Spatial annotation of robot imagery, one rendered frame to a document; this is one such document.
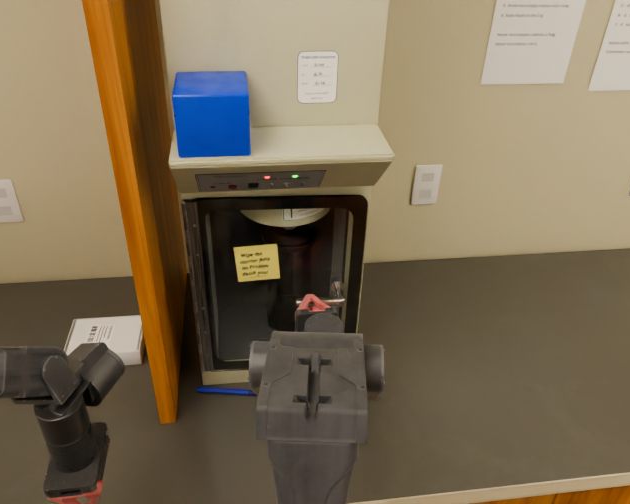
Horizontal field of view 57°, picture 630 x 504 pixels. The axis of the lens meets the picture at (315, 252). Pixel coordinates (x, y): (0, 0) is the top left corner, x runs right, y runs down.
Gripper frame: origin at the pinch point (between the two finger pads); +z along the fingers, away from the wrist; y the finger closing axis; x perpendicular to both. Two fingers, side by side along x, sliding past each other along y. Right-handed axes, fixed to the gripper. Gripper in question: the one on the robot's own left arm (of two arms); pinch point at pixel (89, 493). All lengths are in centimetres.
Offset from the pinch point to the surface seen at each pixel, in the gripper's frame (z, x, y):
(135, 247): -25.6, -7.6, 24.4
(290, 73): -49, -32, 33
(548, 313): 16, -99, 47
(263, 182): -34, -28, 27
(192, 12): -58, -19, 33
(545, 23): -46, -95, 76
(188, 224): -24.5, -15.2, 32.1
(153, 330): -8.4, -8.1, 24.3
